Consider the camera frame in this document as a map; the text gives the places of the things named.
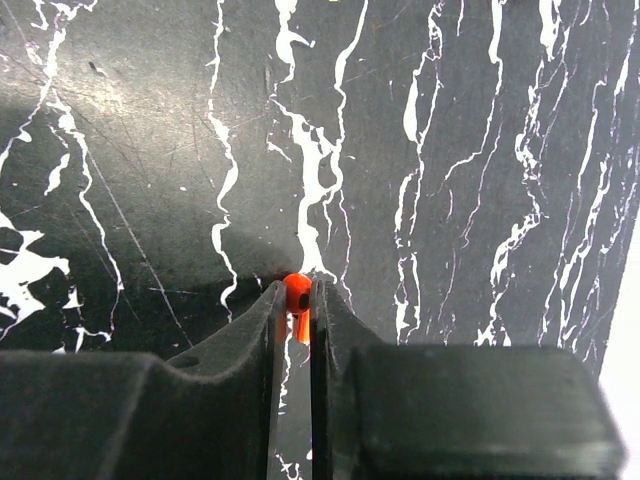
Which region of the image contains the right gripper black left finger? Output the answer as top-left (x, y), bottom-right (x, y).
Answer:
top-left (1, 281), bottom-right (286, 479)

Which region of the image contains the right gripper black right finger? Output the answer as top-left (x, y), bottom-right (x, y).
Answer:
top-left (310, 281), bottom-right (625, 479)

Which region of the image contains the orange earbud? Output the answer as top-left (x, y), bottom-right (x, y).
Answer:
top-left (283, 273), bottom-right (312, 345)

